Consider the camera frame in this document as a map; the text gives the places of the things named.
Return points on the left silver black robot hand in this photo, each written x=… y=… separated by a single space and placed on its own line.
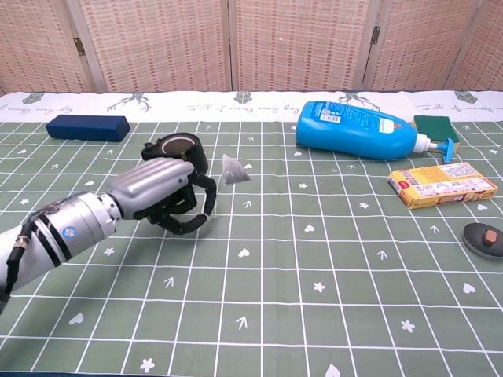
x=153 y=184

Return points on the black lid with knob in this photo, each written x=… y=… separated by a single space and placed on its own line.
x=484 y=239

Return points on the dark blue rectangular box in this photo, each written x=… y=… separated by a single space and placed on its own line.
x=87 y=127

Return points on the green grid tablecloth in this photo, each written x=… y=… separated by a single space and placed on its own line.
x=275 y=267

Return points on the woven folding screen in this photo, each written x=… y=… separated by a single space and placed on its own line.
x=251 y=43

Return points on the blue pump detergent bottle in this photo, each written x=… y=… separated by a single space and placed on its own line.
x=353 y=131

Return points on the yellow printed carton box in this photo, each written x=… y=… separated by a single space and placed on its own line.
x=440 y=184

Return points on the green yellow sponge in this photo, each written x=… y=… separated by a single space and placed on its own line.
x=434 y=125

